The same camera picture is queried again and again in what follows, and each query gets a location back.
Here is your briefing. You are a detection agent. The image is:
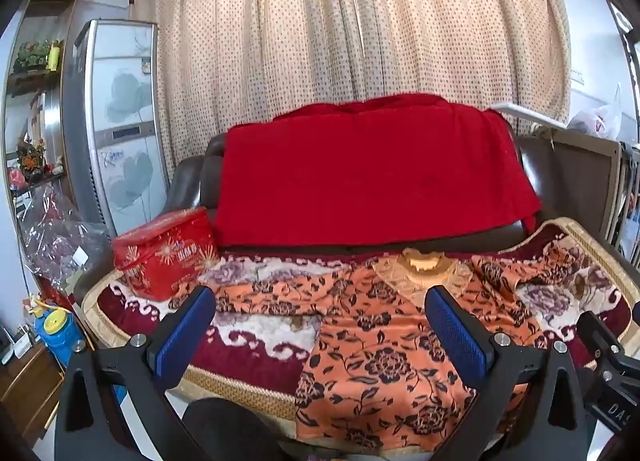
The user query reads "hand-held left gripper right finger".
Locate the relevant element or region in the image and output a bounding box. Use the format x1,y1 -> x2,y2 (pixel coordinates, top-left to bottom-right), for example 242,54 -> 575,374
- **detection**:
425,285 -> 598,461

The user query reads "clear plastic wrapping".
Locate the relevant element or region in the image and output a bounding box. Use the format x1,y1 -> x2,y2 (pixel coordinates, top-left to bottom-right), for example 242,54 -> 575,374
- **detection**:
17,186 -> 113,292

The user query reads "white board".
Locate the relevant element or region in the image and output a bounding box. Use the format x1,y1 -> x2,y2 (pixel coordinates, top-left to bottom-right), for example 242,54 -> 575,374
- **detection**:
492,102 -> 568,131

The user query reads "red zip bag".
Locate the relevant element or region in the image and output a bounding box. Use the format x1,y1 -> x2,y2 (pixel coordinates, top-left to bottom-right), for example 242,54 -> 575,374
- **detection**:
111,207 -> 221,302

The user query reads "dark brown leather sofa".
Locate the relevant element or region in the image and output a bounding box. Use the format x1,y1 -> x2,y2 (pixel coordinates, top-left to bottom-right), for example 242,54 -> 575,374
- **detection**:
165,134 -> 621,262

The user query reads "railed frame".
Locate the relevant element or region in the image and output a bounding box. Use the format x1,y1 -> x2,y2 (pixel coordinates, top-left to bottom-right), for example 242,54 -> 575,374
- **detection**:
615,141 -> 640,267

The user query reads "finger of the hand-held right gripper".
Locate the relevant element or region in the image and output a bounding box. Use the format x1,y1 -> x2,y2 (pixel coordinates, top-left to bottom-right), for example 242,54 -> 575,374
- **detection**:
576,311 -> 626,367

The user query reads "blue bottle with yellow cap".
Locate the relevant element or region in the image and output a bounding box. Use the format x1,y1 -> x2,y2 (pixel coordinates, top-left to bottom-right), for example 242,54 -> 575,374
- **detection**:
34,303 -> 88,382

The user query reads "beige dotted curtain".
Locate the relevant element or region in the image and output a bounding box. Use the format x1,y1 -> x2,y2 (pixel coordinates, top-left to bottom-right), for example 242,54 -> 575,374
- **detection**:
129,0 -> 573,182

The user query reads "orange floral shirt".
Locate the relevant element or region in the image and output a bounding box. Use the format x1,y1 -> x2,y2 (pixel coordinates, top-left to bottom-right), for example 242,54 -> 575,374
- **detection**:
200,247 -> 586,452

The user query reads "red cloth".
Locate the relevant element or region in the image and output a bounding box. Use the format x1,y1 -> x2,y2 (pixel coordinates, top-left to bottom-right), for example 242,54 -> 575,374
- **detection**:
214,95 -> 543,248

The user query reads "silver standing air conditioner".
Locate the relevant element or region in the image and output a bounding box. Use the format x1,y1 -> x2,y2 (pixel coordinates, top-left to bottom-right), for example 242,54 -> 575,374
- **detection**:
61,18 -> 171,237

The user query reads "brown framed panel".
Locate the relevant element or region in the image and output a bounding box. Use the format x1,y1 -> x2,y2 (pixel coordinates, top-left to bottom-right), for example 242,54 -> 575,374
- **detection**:
532,128 -> 623,242

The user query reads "wooden low cabinet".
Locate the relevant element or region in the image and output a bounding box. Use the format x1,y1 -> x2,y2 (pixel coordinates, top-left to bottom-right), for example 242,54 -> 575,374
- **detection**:
0,341 -> 66,447

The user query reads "white plastic bag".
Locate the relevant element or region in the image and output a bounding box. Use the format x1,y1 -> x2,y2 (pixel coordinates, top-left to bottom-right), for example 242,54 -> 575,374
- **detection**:
570,84 -> 623,139

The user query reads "green ornament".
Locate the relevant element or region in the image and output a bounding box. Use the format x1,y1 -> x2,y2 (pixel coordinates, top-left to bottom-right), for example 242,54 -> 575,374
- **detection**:
15,41 -> 51,69

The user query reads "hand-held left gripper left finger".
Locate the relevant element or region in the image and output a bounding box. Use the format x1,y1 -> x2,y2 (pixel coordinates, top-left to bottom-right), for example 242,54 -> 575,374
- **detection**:
52,285 -> 217,461

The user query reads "floral plush blanket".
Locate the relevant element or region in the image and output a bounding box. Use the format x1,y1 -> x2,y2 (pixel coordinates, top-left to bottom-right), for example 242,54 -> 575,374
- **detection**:
82,217 -> 640,442

